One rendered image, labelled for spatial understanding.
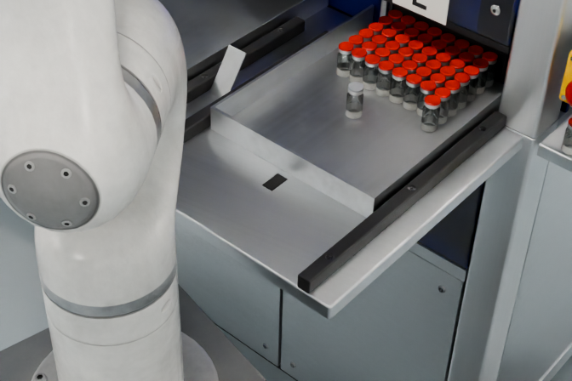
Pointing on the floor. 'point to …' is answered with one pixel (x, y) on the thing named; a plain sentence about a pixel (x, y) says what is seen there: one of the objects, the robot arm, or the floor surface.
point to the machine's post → (516, 166)
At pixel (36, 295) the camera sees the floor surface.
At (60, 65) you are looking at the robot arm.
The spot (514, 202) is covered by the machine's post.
